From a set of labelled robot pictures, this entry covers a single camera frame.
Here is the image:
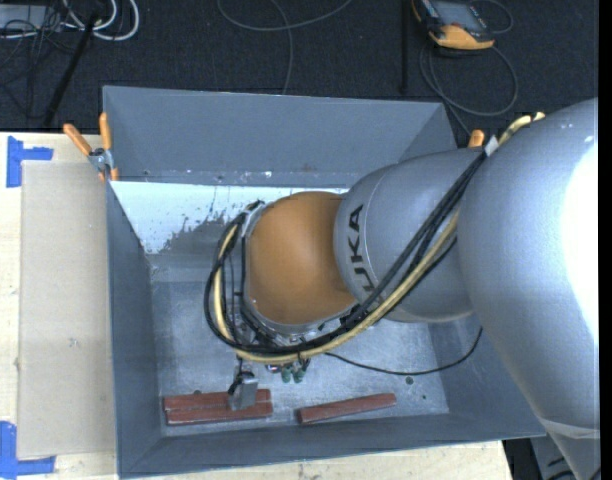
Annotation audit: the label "red-brown flat block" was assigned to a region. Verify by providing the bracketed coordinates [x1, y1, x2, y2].
[164, 400, 275, 426]
[294, 392, 398, 426]

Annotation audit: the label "grey metal bin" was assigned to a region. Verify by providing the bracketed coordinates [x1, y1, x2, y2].
[101, 85, 548, 480]

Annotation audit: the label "pale flat board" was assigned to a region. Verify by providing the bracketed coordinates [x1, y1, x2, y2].
[16, 159, 118, 460]

